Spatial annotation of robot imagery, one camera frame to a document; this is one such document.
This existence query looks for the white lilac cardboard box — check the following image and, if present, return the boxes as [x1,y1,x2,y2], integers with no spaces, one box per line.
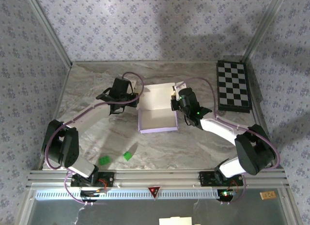
[137,82,179,135]

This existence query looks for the black grey checkerboard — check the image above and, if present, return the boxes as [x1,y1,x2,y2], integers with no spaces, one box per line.
[216,60,251,114]

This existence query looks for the red triangle button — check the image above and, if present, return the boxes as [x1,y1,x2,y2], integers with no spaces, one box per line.
[148,186,161,200]

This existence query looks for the controller board with lights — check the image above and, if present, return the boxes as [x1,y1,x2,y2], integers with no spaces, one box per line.
[217,190,237,199]

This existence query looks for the black controller board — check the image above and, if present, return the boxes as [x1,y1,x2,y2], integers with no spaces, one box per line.
[80,190,108,199]

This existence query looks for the white paper sheet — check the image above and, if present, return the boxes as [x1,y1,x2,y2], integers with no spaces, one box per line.
[158,217,193,225]

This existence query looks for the orange label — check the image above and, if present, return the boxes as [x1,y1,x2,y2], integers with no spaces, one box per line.
[260,191,277,200]

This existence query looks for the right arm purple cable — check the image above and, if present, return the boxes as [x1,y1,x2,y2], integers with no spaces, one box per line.
[178,77,281,206]

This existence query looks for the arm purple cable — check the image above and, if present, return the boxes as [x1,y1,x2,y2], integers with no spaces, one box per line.
[45,72,145,206]
[178,77,281,206]

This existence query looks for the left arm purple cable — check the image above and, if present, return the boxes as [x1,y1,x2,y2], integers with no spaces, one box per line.
[45,72,145,206]

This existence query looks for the aluminium table side rail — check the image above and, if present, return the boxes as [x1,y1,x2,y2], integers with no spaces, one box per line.
[248,62,279,169]
[37,64,73,170]

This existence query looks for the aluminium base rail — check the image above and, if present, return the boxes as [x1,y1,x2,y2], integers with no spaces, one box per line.
[26,170,290,189]

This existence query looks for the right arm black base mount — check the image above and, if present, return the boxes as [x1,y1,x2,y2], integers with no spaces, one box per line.
[199,171,244,187]

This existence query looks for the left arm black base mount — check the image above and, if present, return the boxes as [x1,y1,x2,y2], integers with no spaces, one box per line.
[70,171,115,188]

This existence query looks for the slotted grey cable duct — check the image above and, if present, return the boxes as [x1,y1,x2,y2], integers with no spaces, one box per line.
[35,189,220,200]

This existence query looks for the aluminium frame post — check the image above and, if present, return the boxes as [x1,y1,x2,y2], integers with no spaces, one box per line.
[242,0,289,63]
[24,0,73,67]

